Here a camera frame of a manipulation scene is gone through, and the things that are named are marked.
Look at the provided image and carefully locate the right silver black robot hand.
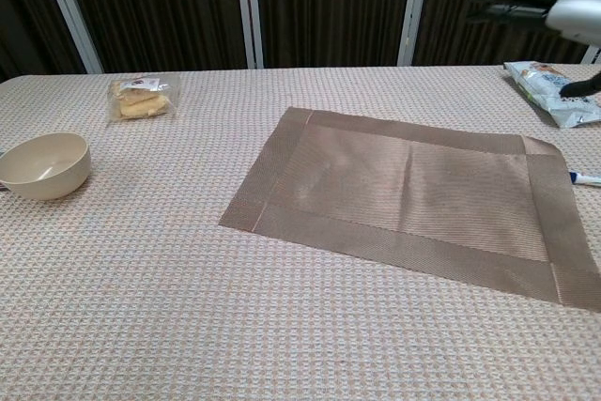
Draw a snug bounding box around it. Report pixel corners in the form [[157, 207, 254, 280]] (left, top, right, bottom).
[[467, 0, 601, 97]]

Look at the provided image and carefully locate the brown woven placemat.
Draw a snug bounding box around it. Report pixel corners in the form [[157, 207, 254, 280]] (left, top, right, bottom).
[[218, 107, 601, 313]]

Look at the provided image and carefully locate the beige round bowl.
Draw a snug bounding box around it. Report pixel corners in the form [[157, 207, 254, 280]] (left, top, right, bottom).
[[0, 131, 92, 201]]

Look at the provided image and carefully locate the white printed snack packet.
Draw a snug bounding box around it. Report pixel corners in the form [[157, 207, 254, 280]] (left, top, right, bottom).
[[502, 60, 601, 130]]

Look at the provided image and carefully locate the white marker with blue cap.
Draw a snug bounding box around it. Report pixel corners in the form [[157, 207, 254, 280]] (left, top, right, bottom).
[[567, 169, 601, 188]]

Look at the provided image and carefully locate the dark pleated curtain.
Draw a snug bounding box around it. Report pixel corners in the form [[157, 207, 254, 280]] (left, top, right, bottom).
[[0, 0, 601, 83]]

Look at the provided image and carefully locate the clear bag of biscuits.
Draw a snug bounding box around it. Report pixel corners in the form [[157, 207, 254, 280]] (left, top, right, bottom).
[[106, 73, 182, 126]]

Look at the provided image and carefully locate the beige checked tablecloth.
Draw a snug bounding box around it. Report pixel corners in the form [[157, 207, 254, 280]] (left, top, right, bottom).
[[0, 64, 601, 401]]

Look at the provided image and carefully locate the white metal frame post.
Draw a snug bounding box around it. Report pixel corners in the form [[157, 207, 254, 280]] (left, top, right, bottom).
[[580, 41, 601, 65], [35, 0, 104, 74], [233, 0, 265, 69], [396, 0, 433, 67]]

